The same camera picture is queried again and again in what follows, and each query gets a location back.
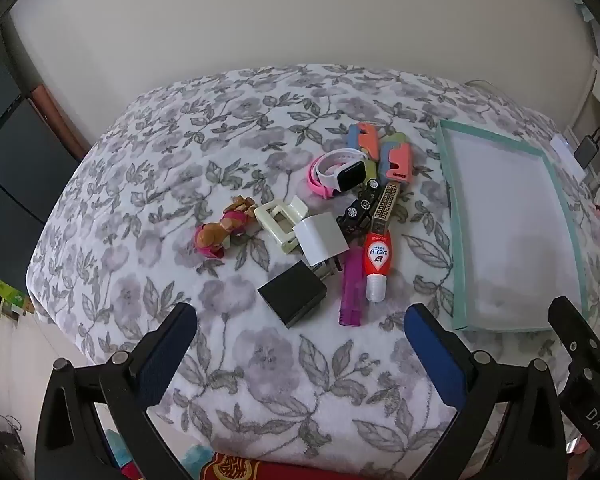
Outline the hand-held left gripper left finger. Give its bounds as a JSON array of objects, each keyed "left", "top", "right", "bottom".
[{"left": 35, "top": 302, "right": 198, "bottom": 480}]

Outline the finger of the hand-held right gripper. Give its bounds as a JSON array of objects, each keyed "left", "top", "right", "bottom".
[{"left": 548, "top": 296, "right": 600, "bottom": 401}]

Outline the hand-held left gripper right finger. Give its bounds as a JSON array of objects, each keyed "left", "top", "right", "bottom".
[{"left": 404, "top": 302, "right": 566, "bottom": 480}]

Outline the purple lighter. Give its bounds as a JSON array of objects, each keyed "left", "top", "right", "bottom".
[{"left": 337, "top": 249, "right": 365, "bottom": 328}]

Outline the red white squeeze bottle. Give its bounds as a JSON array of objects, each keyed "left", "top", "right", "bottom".
[{"left": 361, "top": 230, "right": 392, "bottom": 303}]

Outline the pink toy dog figure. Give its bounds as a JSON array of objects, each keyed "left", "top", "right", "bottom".
[{"left": 195, "top": 196, "right": 257, "bottom": 262}]

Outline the teal rimmed white tray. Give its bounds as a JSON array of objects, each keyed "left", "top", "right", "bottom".
[{"left": 434, "top": 119, "right": 590, "bottom": 332}]

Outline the gold black patterned lighter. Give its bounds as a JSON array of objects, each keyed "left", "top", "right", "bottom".
[{"left": 370, "top": 182, "right": 400, "bottom": 233}]

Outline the black toy car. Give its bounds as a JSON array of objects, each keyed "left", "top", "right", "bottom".
[{"left": 334, "top": 180, "right": 384, "bottom": 237}]

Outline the cream hair claw clip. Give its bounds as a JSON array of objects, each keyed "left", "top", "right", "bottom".
[{"left": 254, "top": 197, "right": 308, "bottom": 255}]

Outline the pink white smartwatch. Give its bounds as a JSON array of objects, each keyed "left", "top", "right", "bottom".
[{"left": 307, "top": 149, "right": 377, "bottom": 200}]

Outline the grey floral blanket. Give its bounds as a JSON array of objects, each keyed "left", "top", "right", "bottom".
[{"left": 26, "top": 64, "right": 600, "bottom": 466}]

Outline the black charger cube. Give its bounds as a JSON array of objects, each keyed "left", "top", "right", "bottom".
[{"left": 257, "top": 262, "right": 328, "bottom": 330}]

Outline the red patterned cloth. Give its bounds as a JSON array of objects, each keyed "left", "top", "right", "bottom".
[{"left": 200, "top": 452, "right": 341, "bottom": 480}]

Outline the white charger cube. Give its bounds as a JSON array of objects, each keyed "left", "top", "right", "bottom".
[{"left": 292, "top": 212, "right": 350, "bottom": 267}]

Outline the grey power bank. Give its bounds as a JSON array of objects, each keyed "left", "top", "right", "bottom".
[{"left": 574, "top": 135, "right": 600, "bottom": 170}]

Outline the dark cabinet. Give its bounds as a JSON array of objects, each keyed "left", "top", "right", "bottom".
[{"left": 0, "top": 25, "right": 93, "bottom": 226}]

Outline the reddish wooden board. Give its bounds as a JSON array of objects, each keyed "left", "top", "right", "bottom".
[{"left": 27, "top": 85, "right": 92, "bottom": 153}]

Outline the white cable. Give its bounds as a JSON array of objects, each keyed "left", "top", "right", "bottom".
[{"left": 464, "top": 79, "right": 511, "bottom": 98}]

